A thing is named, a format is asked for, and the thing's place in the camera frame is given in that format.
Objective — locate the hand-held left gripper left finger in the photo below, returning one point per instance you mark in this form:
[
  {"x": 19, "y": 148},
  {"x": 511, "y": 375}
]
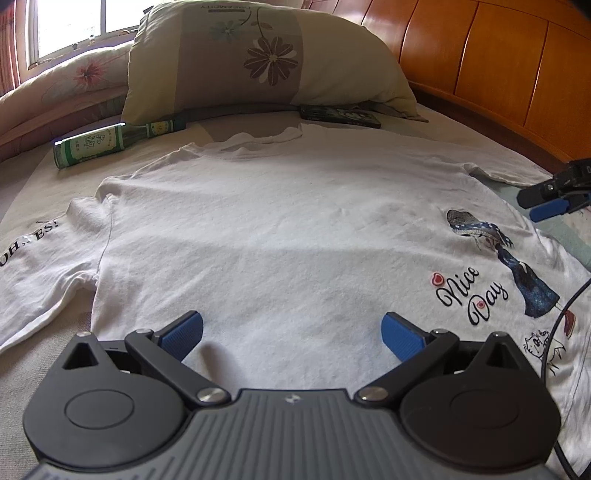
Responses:
[{"x": 182, "y": 330}]

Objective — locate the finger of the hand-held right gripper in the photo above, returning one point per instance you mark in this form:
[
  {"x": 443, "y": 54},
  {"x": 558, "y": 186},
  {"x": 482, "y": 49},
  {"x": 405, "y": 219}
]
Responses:
[
  {"x": 549, "y": 210},
  {"x": 545, "y": 189}
]

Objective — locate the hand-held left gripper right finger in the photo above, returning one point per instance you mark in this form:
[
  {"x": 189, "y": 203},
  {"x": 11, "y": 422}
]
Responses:
[{"x": 401, "y": 337}]

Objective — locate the white printed t-shirt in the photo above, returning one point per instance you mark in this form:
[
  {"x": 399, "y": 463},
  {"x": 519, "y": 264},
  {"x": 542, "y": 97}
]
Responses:
[{"x": 277, "y": 230}]

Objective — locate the wooden bed headboard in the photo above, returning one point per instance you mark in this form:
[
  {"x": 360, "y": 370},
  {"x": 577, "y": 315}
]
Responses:
[{"x": 498, "y": 60}]

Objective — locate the green glass bottle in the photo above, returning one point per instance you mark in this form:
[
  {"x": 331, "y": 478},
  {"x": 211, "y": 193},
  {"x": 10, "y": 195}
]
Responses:
[{"x": 92, "y": 145}]

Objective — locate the floral patchwork pillow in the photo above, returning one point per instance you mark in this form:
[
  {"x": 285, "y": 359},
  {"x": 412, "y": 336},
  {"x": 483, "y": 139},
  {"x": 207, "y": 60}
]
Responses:
[{"x": 346, "y": 60}]

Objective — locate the folded pink floral quilt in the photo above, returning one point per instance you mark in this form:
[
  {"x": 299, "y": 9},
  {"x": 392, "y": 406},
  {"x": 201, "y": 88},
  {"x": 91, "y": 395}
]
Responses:
[{"x": 60, "y": 87}]

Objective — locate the window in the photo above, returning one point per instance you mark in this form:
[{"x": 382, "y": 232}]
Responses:
[{"x": 69, "y": 27}]

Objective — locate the pink striped curtain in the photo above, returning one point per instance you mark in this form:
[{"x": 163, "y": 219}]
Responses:
[{"x": 11, "y": 46}]

